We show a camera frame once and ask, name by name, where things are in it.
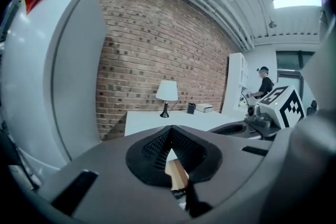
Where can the white cubby shelf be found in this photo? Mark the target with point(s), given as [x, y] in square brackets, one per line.
[233, 81]

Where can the small white box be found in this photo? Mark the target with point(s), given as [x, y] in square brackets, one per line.
[204, 108]

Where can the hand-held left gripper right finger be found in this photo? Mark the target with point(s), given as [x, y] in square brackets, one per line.
[231, 165]

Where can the black pen holder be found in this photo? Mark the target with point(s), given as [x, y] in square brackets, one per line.
[191, 109]

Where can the rectangular ceiling light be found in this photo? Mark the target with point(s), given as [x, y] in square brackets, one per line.
[296, 2]

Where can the white shade table lamp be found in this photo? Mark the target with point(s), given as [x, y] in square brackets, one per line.
[166, 90]

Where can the dark window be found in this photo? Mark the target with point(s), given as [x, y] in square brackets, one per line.
[288, 60]

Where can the large white refrigerator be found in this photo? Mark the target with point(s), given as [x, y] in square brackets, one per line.
[39, 73]

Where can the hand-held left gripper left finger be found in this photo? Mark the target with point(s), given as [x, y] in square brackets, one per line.
[110, 165]

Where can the white drawer with beige bottom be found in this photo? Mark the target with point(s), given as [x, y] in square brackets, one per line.
[176, 171]

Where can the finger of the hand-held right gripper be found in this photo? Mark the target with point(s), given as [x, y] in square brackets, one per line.
[249, 136]
[225, 127]

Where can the white desk cabinet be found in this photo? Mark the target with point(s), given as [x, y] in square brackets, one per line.
[183, 119]

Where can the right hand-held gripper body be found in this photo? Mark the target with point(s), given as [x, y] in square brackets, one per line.
[270, 112]

